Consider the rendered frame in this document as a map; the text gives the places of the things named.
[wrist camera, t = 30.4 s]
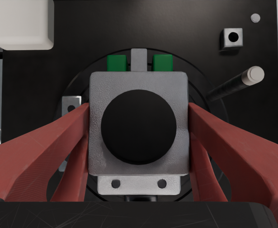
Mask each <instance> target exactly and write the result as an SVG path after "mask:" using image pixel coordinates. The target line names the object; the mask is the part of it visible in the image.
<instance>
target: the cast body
mask: <svg viewBox="0 0 278 228"><path fill-rule="evenodd" d="M87 169H88V172H89V174H91V175H93V176H98V178H97V191H98V193H99V194H101V195H177V194H179V193H180V191H181V185H180V176H185V175H187V174H188V173H189V171H190V142H189V110H188V77H187V75H186V73H185V72H182V71H147V49H146V48H132V49H131V71H96V72H93V73H92V74H91V76H90V93H89V131H88V160H87Z"/></svg>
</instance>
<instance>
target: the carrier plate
mask: <svg viewBox="0 0 278 228"><path fill-rule="evenodd" d="M53 2H54V45H53V47H52V48H51V49H49V50H4V49H3V61H2V104H1V144H3V143H5V142H7V141H9V140H12V139H14V138H17V137H19V136H21V135H24V134H26V133H29V132H31V131H33V130H35V129H38V128H40V127H42V126H45V125H47V124H50V123H52V122H53V118H54V115H55V111H56V108H57V105H58V102H59V100H60V98H61V96H62V94H63V93H64V91H65V89H66V88H67V86H68V85H69V84H70V82H71V81H72V80H73V79H74V77H75V76H76V75H77V74H78V73H79V72H80V71H81V70H83V69H84V68H85V67H86V66H88V65H89V64H90V63H92V62H93V61H95V60H97V59H98V58H100V57H102V56H105V55H107V54H109V53H112V52H115V51H119V50H123V49H129V48H153V49H159V50H163V51H167V52H170V53H173V54H175V55H177V56H180V57H182V58H183V59H185V60H187V61H189V62H190V63H192V64H193V65H195V66H196V67H197V68H198V69H199V70H200V71H202V72H203V73H204V74H205V75H206V76H207V77H208V79H209V80H210V81H211V82H212V84H213V85H214V86H215V88H216V87H218V86H220V85H222V84H223V83H225V82H227V81H228V80H230V79H232V78H233V77H235V76H237V75H239V74H241V73H242V72H244V71H246V70H248V69H249V68H251V67H254V66H258V67H260V68H262V69H263V71H264V78H263V80H262V81H260V82H258V83H256V84H253V85H251V86H248V87H246V88H244V89H241V90H239V91H237V92H234V93H232V94H229V95H227V96H224V97H222V100H223V103H224V105H225V108H226V111H227V115H228V118H229V124H231V125H234V126H236V127H238V128H241V129H243V130H245V131H247V132H250V133H252V134H255V135H257V136H259V137H262V138H264V139H267V140H269V141H271V142H274V143H276V144H278V18H277V0H53ZM224 28H242V33H243V47H241V48H240V49H239V50H221V31H222V30H223V29H224ZM60 181H61V177H60V175H59V172H58V170H56V172H55V173H54V174H53V176H52V177H51V178H50V180H49V182H48V185H47V194H46V196H47V202H50V200H51V198H52V196H53V194H54V192H55V190H56V188H57V187H58V185H59V183H60Z"/></svg>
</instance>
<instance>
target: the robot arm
mask: <svg viewBox="0 0 278 228"><path fill-rule="evenodd" d="M188 110H189V142H190V171H189V174H190V180H191V186H192V192H193V200H194V201H84V197H85V189H86V184H87V178H88V169H87V160H88V131H89V103H84V104H82V105H81V106H79V107H77V108H76V109H74V110H72V111H71V112H69V113H67V114H65V115H64V116H62V117H60V118H59V119H57V120H55V121H54V122H52V123H49V124H47V125H45V126H42V127H40V128H38V129H35V130H33V131H31V132H29V133H26V134H24V135H21V136H19V137H17V138H14V139H12V140H9V141H7V142H5V143H3V144H0V228H278V144H276V143H274V142H271V141H269V140H267V139H264V138H262V137H259V136H257V135H255V134H252V133H250V132H247V131H245V130H243V129H241V128H238V127H236V126H234V125H231V124H229V123H227V122H225V121H223V120H221V119H219V118H218V117H216V116H214V115H213V114H211V113H209V112H207V111H206V110H204V109H203V108H201V107H199V106H197V105H196V104H194V103H188ZM69 153H70V155H69ZM208 154H209V155H210V156H211V157H212V159H213V160H214V161H215V163H216V164H217V165H218V166H219V168H220V169H221V170H222V172H223V173H224V174H225V176H226V177H227V178H228V180H229V182H230V185H231V201H230V202H228V200H227V198H226V197H225V195H224V193H223V191H222V189H221V187H220V185H219V183H218V181H217V179H216V177H215V174H214V172H213V169H212V166H211V163H210V159H209V156H208ZM68 155H69V158H68V162H67V165H66V168H65V171H64V174H63V176H62V178H61V181H60V183H59V185H58V187H57V188H56V190H55V192H54V194H53V196H52V198H51V200H50V202H47V196H46V194H47V185H48V182H49V180H50V178H51V177H52V176H53V174H54V173H55V172H56V170H57V169H58V168H59V166H60V165H61V164H62V163H63V161H64V160H65V159H66V157H67V156H68Z"/></svg>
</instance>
